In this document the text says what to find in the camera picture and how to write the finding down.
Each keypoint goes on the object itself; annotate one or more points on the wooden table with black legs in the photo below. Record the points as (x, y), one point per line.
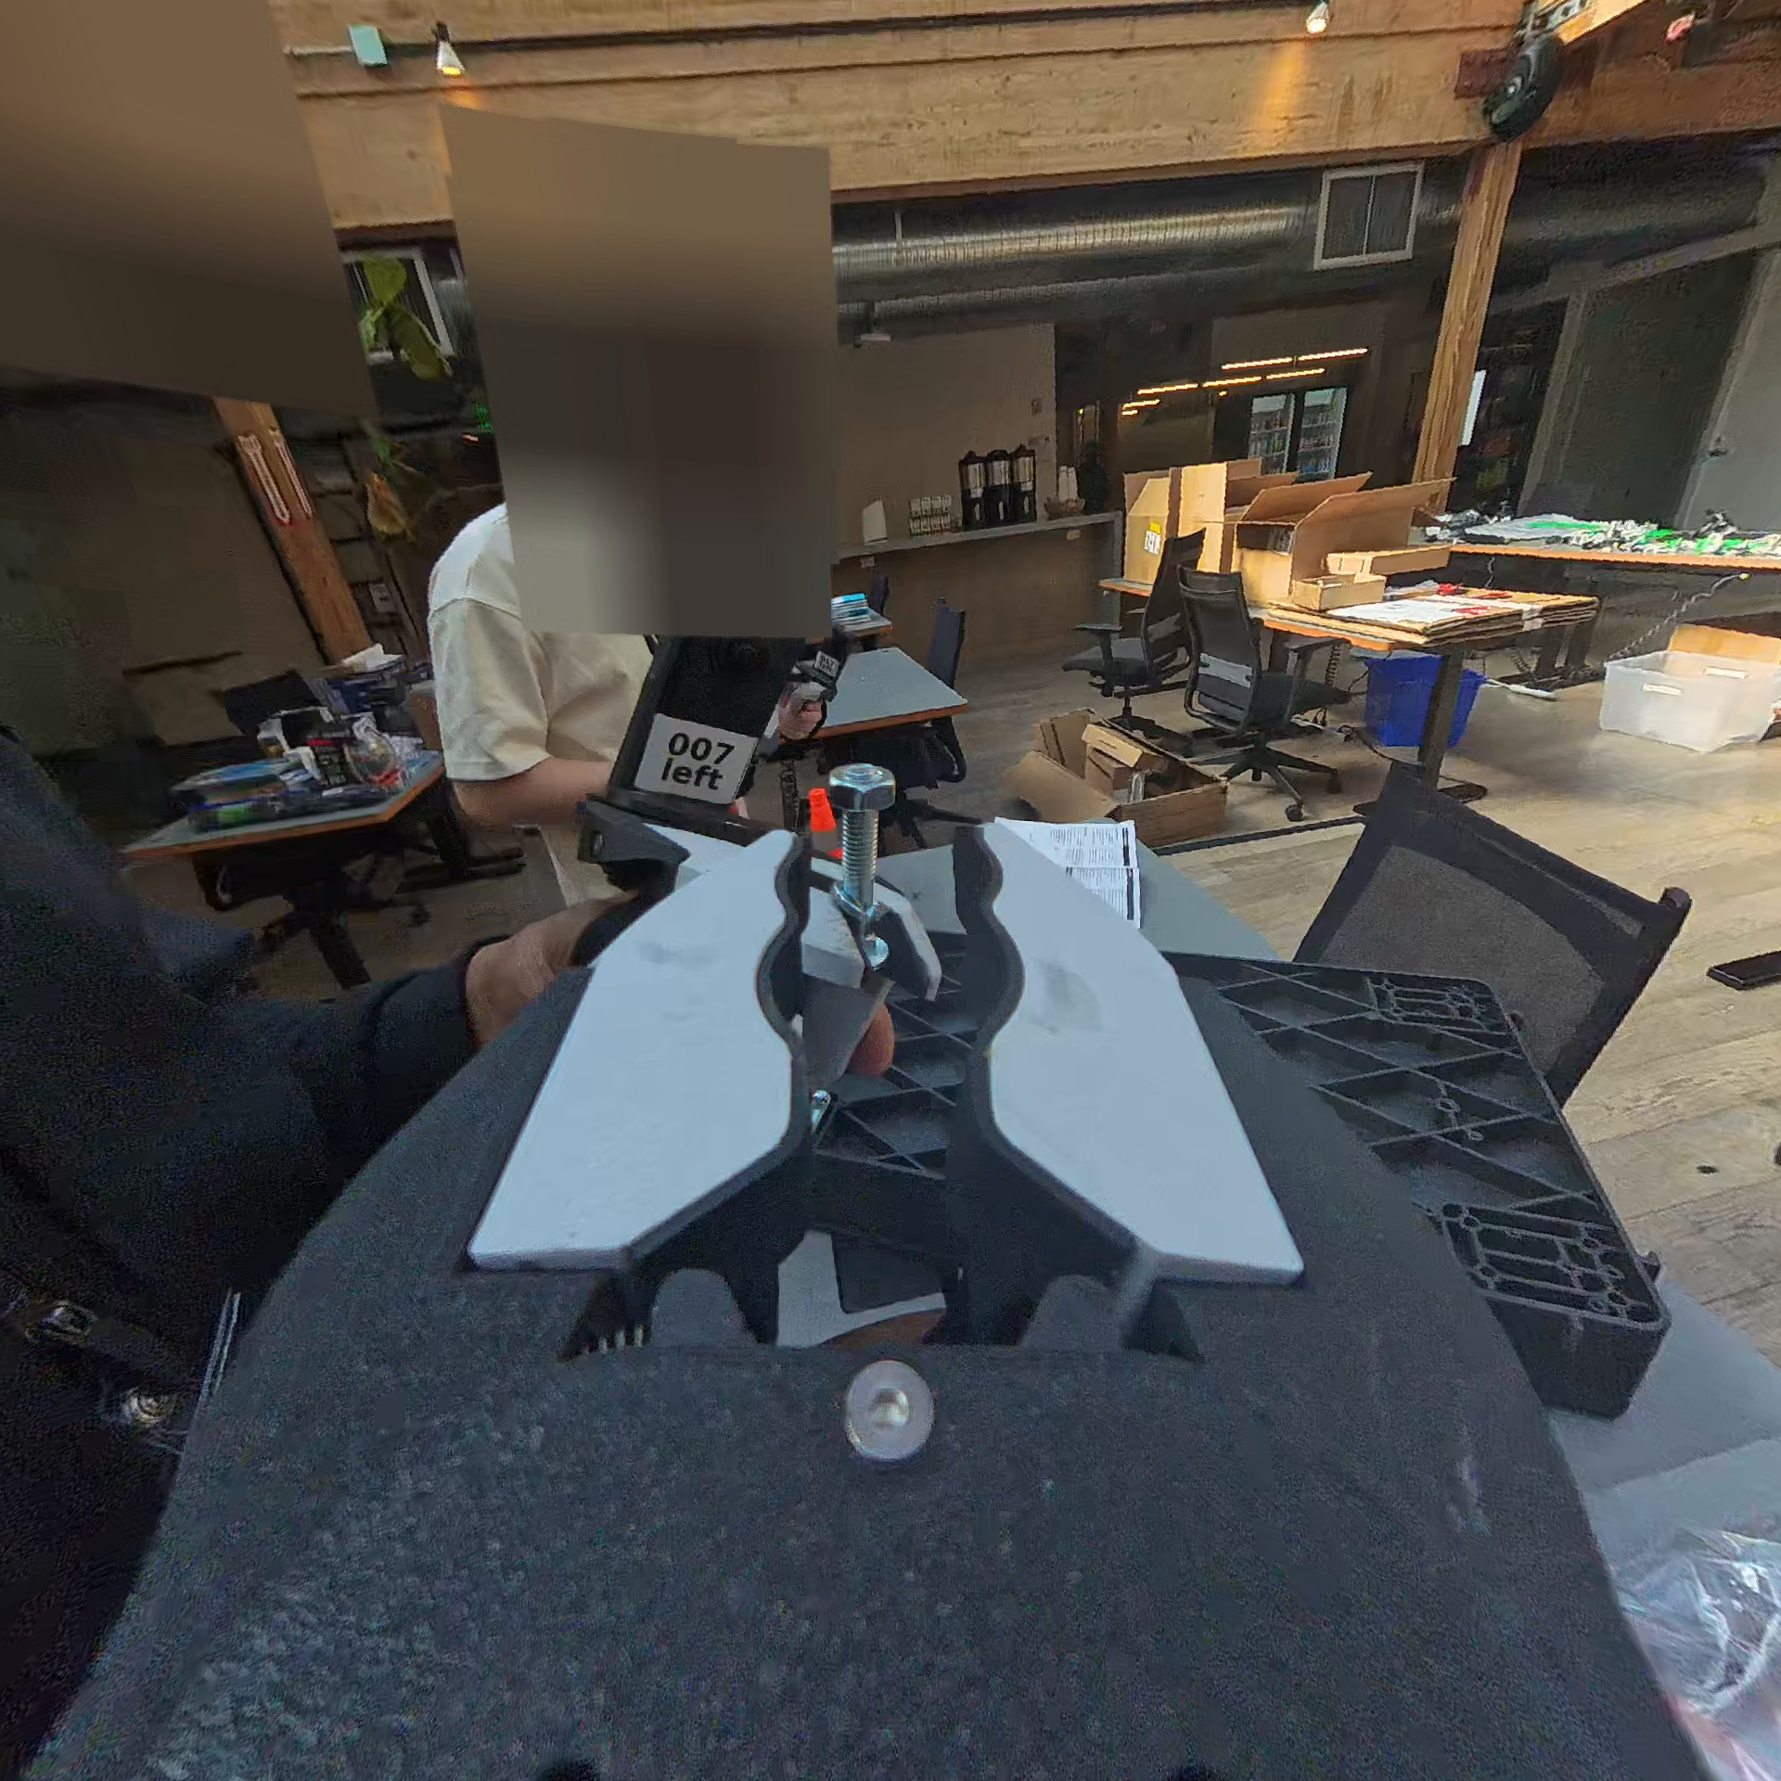
(1447, 722)

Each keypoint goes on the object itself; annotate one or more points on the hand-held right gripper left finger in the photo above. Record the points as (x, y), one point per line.
(655, 1101)

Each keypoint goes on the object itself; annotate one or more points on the wooden post with red sign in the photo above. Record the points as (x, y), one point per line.
(301, 543)

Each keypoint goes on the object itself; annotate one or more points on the open cardboard box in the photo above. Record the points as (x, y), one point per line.
(1198, 508)
(1323, 537)

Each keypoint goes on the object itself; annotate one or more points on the pile of packaged goods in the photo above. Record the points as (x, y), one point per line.
(277, 786)

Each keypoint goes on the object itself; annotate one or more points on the row of green black parts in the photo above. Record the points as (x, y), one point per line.
(1613, 533)

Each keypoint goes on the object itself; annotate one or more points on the cardboard boxes on floor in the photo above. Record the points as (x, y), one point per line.
(1114, 779)

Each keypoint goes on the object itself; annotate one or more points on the black coffee dispenser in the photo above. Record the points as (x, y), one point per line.
(1001, 489)
(1024, 485)
(976, 493)

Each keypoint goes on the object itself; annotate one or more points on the clear plastic bag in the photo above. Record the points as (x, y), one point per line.
(1718, 1643)

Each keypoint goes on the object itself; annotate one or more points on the black plastic dolly platform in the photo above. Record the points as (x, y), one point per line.
(1391, 1057)

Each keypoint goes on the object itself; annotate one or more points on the lit drinks fridge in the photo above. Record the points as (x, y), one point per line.
(1316, 433)

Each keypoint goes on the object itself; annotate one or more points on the black round ceiling fixture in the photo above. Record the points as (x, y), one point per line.
(1525, 84)

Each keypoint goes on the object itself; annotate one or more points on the white plastic bin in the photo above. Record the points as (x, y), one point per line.
(1684, 702)

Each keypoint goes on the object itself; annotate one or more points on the long wooden table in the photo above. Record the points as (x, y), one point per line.
(1600, 556)

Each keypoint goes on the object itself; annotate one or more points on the grey service counter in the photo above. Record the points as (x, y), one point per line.
(976, 584)

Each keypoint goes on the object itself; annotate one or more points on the black office chair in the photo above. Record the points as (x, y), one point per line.
(1231, 654)
(1161, 611)

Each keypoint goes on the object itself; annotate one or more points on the grey desk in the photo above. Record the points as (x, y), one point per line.
(1198, 912)

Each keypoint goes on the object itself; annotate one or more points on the green leafy plant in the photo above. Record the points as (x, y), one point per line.
(402, 327)

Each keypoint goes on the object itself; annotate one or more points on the silver ventilation duct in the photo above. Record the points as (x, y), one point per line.
(1114, 243)

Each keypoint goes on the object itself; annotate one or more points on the stack of flat cardboard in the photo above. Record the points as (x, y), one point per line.
(1462, 617)

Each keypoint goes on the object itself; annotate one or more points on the cluttered wooden-edged table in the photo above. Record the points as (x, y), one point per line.
(320, 821)

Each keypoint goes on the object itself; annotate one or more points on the hex-head steel bolt with nut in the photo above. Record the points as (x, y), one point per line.
(856, 790)

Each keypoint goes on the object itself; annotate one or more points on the blue plastic bin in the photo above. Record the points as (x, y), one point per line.
(1414, 702)

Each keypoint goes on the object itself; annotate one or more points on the person's left hand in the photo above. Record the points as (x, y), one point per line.
(537, 974)

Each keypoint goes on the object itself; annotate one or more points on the wooden support post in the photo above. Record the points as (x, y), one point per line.
(1462, 321)

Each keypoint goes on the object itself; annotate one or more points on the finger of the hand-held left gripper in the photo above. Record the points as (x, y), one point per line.
(911, 952)
(832, 960)

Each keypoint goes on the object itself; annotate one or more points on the orange plastic cone cap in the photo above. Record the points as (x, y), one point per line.
(822, 810)

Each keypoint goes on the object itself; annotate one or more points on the white framed vent window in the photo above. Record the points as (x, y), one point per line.
(1367, 217)

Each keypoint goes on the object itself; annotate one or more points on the person's black jacket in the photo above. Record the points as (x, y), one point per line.
(85, 1531)

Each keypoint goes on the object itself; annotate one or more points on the person's left forearm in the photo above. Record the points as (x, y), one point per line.
(277, 1057)

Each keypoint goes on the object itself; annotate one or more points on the small flat cardboard box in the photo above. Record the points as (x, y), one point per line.
(1336, 591)

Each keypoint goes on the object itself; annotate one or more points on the small grey background table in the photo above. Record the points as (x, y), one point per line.
(892, 683)

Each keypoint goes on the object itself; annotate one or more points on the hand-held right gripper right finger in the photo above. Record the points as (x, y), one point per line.
(1128, 1114)

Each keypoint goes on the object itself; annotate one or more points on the printed white paper sheet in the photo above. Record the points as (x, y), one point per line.
(1093, 856)

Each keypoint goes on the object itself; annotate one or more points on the black flat floor item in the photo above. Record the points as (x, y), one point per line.
(1747, 970)

